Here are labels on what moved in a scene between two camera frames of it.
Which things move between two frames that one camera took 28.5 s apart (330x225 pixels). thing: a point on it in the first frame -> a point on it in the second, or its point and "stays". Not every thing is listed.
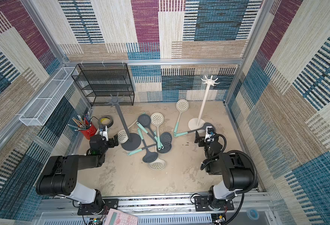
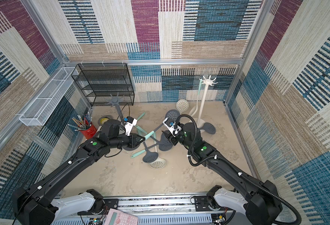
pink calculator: (115, 217) stays
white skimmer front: (159, 164) stays
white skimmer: (157, 118) -> (194, 109)
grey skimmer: (145, 119) -> (172, 115)
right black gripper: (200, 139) -> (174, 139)
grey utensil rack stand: (131, 144) stays
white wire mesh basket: (39, 111) stays
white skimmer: (182, 105) stays
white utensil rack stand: (198, 123) stays
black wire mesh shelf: (101, 83) stays
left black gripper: (112, 145) -> (133, 138)
